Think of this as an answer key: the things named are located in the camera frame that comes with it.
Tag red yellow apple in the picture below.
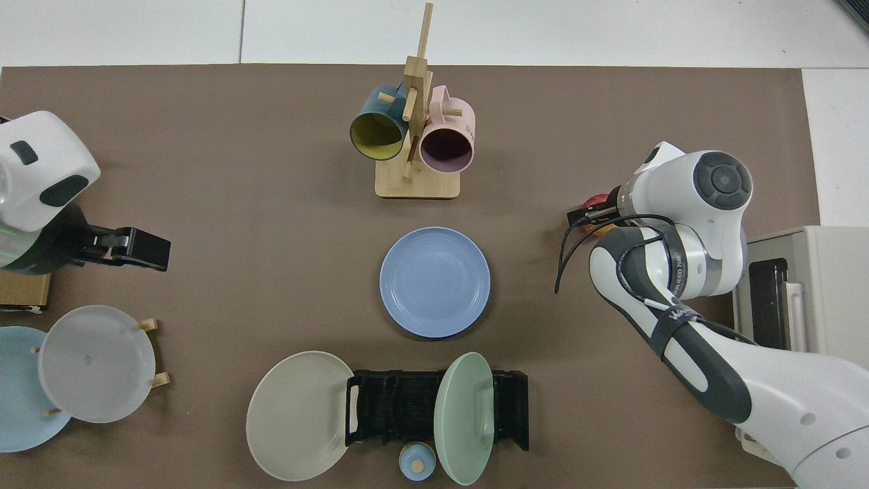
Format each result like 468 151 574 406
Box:
582 194 612 236

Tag grey plate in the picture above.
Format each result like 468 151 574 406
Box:
37 305 157 424

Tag wooden plate rack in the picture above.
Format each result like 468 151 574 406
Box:
31 318 170 417

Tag light blue plate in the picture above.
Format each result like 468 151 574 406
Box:
0 326 72 454

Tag beige plate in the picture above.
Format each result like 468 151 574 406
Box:
246 350 354 482

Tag green plate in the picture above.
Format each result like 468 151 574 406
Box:
433 352 495 486

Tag black dish rack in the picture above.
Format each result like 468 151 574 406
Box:
345 370 530 452

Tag brown table cloth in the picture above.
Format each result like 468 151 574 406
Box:
0 65 819 489

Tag pink cup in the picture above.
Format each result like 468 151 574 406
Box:
418 86 476 173

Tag wooden cup stand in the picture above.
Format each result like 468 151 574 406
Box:
375 2 461 200

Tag dark blue cup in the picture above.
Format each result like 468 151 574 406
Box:
350 83 410 162

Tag pale toaster oven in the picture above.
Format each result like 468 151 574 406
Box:
732 225 869 466

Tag small blue round thing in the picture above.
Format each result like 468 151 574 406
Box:
399 441 437 482

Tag dark grey bar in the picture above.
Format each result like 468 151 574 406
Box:
834 0 869 33

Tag wire basket with wooden floor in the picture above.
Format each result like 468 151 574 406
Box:
0 272 52 313

